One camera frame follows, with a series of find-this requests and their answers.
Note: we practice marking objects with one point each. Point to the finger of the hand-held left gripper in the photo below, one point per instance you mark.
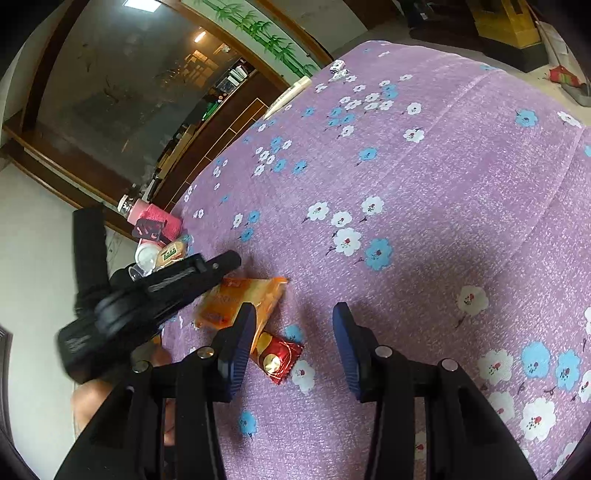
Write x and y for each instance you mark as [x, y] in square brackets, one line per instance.
[194, 277]

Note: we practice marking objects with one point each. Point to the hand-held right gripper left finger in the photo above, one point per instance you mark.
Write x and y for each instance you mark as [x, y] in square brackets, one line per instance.
[240, 353]

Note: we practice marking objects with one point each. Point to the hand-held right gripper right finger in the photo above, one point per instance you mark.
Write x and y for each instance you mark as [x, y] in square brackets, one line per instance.
[352, 353]

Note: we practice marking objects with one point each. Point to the red gold snack packet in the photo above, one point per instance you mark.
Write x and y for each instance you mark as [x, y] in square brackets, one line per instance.
[277, 357]

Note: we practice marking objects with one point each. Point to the orange cracker packet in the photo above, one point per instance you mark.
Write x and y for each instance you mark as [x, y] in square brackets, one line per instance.
[221, 304]

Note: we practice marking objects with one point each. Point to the green label snack packet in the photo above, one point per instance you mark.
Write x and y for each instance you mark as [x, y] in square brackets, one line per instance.
[173, 253]

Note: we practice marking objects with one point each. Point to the white round container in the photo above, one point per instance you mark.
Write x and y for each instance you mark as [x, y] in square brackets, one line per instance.
[147, 258]

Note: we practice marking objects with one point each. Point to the pink bottle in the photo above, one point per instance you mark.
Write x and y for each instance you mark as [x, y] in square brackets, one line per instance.
[154, 221]

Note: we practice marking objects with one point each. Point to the person's leg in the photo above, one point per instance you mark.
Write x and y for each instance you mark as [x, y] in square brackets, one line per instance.
[94, 406]

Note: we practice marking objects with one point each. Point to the wooden glass-front cabinet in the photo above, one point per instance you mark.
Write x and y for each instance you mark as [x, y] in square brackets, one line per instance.
[138, 101]

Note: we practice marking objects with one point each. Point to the white die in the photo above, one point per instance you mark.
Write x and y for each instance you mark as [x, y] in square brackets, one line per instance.
[337, 66]

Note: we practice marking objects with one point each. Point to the red broom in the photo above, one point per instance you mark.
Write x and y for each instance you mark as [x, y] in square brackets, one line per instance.
[565, 76]

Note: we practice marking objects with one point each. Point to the gold-trimmed wooden pillar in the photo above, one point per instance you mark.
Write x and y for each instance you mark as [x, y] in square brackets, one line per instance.
[512, 23]

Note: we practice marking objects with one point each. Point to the bamboo wall painting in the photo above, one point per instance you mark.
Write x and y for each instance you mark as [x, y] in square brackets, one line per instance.
[258, 32]

